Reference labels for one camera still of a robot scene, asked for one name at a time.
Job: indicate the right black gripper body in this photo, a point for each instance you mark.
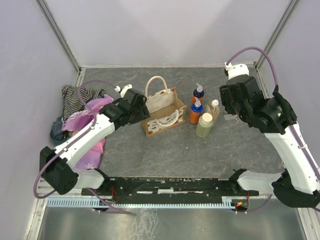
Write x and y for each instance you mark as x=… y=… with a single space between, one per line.
x=231 y=106

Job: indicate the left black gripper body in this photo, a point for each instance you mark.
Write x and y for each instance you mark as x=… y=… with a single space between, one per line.
x=139 y=114

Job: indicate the clear amber bottle white cap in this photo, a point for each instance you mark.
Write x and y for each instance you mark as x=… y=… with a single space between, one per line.
x=213 y=108

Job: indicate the watermelon canvas tote bag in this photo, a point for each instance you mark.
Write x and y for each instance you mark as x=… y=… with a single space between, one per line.
x=165 y=108

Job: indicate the orange bottle dark blue pump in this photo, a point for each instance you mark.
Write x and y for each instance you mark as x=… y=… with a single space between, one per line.
x=198 y=93

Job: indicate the green bottle cream cap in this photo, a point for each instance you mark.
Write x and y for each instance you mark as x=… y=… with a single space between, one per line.
x=204 y=125

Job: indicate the orange bottle bright blue pump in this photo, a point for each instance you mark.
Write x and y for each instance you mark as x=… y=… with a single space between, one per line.
x=195 y=112

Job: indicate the black white striped cloth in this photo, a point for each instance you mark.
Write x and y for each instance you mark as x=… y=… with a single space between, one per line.
x=72 y=102

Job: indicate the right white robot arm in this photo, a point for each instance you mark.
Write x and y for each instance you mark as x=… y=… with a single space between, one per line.
x=299 y=185

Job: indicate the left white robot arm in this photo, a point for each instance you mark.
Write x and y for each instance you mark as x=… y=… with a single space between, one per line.
x=58 y=166

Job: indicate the blue grey crumpled cloth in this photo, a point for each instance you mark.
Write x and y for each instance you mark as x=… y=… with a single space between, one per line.
x=57 y=135

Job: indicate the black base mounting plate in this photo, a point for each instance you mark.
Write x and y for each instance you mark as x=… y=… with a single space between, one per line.
x=175 y=190

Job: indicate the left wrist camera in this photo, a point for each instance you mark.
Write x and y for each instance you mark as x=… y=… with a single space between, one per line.
x=122 y=91

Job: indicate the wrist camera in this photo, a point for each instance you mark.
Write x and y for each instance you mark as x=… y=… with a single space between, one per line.
x=122 y=91
x=233 y=71

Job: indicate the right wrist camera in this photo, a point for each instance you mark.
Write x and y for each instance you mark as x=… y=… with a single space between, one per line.
x=233 y=71

